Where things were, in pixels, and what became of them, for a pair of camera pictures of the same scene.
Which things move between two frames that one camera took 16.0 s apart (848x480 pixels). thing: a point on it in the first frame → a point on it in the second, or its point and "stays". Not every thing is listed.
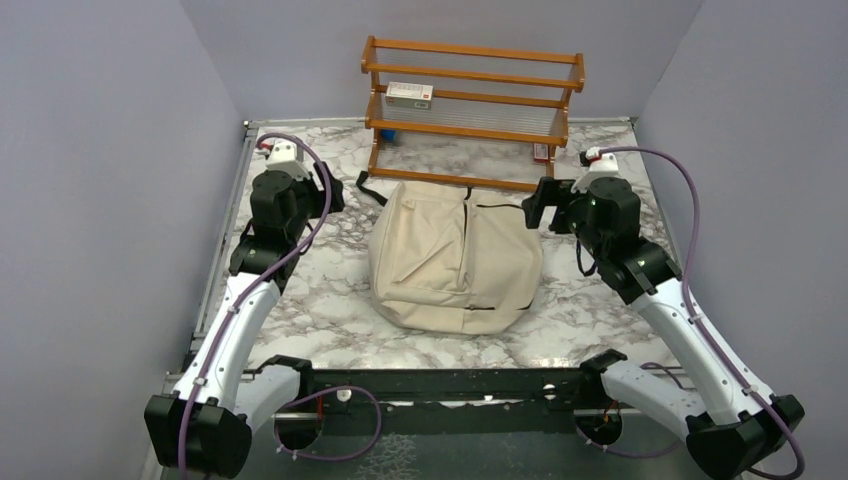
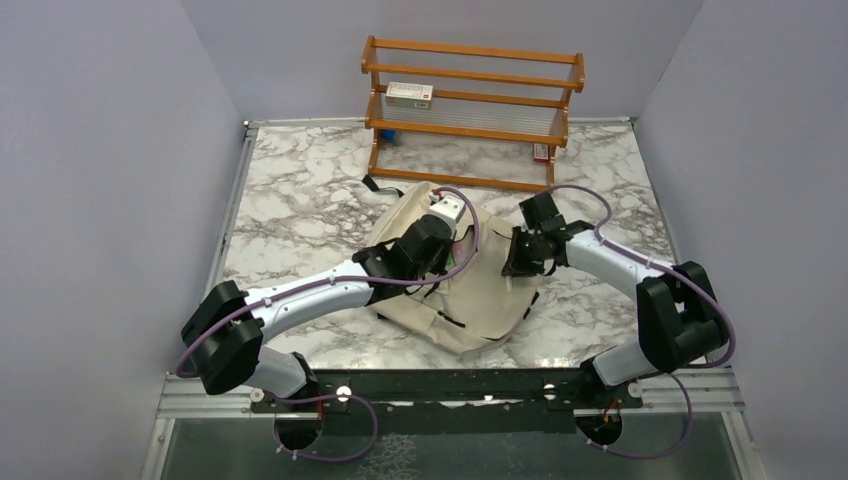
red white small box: (541, 152) stays
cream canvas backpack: (445, 259) stays
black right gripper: (546, 194) → (515, 266)
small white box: (405, 94) stays
